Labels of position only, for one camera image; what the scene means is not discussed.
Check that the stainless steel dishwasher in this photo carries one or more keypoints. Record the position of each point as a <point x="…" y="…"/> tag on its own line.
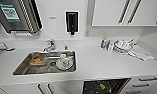
<point x="90" y="87"/>

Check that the small yellow cup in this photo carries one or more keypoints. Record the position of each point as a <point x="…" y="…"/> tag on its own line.
<point x="102" y="87"/>

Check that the white cup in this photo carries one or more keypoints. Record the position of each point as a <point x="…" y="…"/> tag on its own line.
<point x="64" y="60"/>

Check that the black soap dispenser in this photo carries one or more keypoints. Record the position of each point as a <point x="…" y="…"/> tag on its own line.
<point x="72" y="22"/>

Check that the blue label bottle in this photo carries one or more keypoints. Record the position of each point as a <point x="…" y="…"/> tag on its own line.
<point x="104" y="43"/>

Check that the white plate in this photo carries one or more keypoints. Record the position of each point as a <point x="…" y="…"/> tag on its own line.
<point x="59" y="67"/>

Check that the chrome faucet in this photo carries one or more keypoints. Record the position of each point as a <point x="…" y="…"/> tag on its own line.
<point x="49" y="45"/>

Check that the small clear bottle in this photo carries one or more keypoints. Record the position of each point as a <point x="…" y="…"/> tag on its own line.
<point x="109" y="45"/>

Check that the stack of white cups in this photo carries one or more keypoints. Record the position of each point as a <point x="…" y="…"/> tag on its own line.
<point x="122" y="46"/>

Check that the stainless steel sink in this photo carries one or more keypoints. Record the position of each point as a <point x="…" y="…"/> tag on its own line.
<point x="20" y="70"/>

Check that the dishes on counter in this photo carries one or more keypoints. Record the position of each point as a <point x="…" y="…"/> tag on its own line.
<point x="143" y="53"/>

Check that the white under-sink cabinet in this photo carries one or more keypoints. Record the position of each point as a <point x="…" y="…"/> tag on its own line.
<point x="27" y="89"/>

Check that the steel paper towel dispenser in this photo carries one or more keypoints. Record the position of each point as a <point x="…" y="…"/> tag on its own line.
<point x="15" y="15"/>

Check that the white drawer unit narrow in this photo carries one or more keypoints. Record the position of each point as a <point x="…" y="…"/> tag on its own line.
<point x="144" y="85"/>

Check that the dish rack with dishes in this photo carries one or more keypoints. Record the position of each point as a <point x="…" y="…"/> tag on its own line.
<point x="2" y="50"/>

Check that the white wall outlet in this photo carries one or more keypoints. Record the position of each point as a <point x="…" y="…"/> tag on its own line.
<point x="86" y="33"/>

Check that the small wall label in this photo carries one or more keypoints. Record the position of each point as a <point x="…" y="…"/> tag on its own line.
<point x="52" y="17"/>

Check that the white wall cabinet three doors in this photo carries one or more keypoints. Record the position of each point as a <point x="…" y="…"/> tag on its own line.
<point x="127" y="12"/>

